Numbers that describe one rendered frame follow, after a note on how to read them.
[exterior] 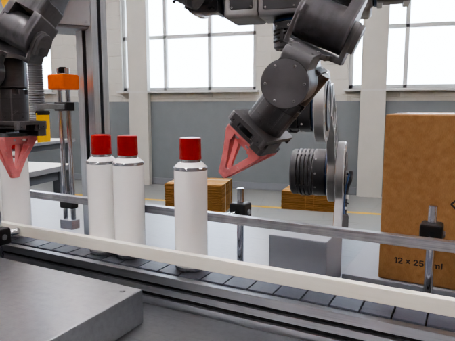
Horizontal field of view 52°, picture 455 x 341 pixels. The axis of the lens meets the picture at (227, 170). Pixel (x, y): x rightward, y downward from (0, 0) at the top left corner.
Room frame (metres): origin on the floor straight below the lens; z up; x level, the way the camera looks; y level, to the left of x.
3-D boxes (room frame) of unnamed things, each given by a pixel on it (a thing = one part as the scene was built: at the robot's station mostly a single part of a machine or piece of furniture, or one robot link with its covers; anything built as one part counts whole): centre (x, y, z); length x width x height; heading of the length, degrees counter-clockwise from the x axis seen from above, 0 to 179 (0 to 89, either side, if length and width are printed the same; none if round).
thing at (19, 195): (0.90, 0.41, 0.98); 0.05 x 0.05 x 0.20
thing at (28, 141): (0.82, 0.38, 1.05); 0.07 x 0.07 x 0.09; 63
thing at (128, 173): (0.77, 0.17, 0.98); 0.05 x 0.05 x 0.20
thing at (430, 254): (0.62, -0.28, 0.91); 0.07 x 0.03 x 0.17; 152
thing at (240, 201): (0.76, -0.01, 0.91); 0.07 x 0.03 x 0.17; 152
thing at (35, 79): (1.01, 0.41, 1.18); 0.04 x 0.04 x 0.21
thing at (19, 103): (0.81, 0.37, 1.13); 0.10 x 0.07 x 0.07; 63
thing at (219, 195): (5.11, 0.31, 0.16); 0.64 x 0.53 x 0.31; 77
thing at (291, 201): (5.23, -0.98, 0.10); 0.64 x 0.52 x 0.20; 70
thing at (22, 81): (0.80, 0.37, 1.19); 0.07 x 0.06 x 0.07; 163
